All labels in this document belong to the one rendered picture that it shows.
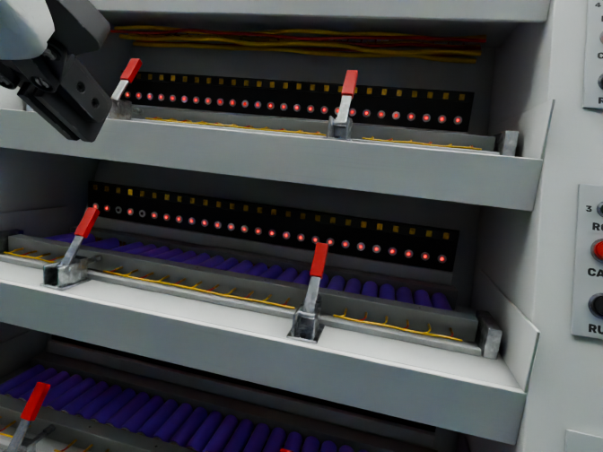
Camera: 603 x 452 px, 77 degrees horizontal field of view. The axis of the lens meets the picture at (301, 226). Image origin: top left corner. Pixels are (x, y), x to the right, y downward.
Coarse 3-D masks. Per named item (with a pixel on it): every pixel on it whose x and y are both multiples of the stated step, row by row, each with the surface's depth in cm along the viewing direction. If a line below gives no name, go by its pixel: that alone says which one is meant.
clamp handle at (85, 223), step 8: (88, 208) 43; (96, 208) 43; (88, 216) 42; (96, 216) 43; (80, 224) 42; (88, 224) 42; (80, 232) 42; (88, 232) 42; (80, 240) 41; (72, 248) 41; (64, 256) 41; (72, 256) 41; (64, 264) 40
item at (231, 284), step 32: (32, 256) 45; (128, 256) 45; (192, 288) 41; (224, 288) 42; (256, 288) 41; (288, 288) 40; (320, 288) 41; (352, 320) 37; (384, 320) 38; (416, 320) 38; (448, 320) 37
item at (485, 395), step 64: (0, 320) 40; (64, 320) 38; (128, 320) 36; (192, 320) 35; (256, 320) 37; (512, 320) 33; (320, 384) 33; (384, 384) 31; (448, 384) 30; (512, 384) 30
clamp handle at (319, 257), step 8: (320, 248) 37; (320, 256) 37; (312, 264) 36; (320, 264) 36; (312, 272) 36; (320, 272) 36; (312, 280) 36; (312, 288) 36; (312, 296) 35; (304, 304) 35; (312, 304) 35; (312, 312) 35
